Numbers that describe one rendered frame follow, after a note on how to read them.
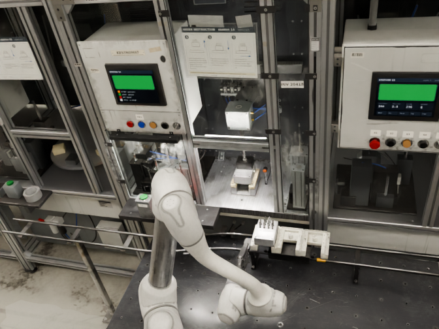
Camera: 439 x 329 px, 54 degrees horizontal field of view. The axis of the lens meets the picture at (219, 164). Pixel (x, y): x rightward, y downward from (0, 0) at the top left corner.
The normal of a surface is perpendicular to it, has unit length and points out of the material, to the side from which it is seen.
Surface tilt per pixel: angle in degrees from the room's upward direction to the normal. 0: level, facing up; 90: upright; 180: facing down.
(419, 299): 0
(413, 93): 90
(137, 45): 90
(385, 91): 90
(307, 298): 0
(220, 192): 0
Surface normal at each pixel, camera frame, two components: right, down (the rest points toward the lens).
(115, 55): -0.26, 0.62
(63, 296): -0.13, -0.78
